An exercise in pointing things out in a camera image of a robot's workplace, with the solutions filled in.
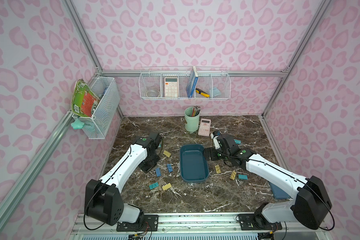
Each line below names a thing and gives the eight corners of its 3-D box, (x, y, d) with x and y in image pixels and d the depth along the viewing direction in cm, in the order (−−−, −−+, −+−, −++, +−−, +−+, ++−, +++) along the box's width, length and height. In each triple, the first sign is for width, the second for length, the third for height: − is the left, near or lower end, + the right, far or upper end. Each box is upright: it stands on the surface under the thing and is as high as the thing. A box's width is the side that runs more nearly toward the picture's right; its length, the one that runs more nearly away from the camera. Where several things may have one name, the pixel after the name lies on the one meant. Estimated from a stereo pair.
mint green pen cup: (182, 128, 115) (182, 112, 102) (188, 122, 119) (188, 105, 106) (194, 133, 111) (195, 118, 98) (199, 126, 116) (201, 110, 103)
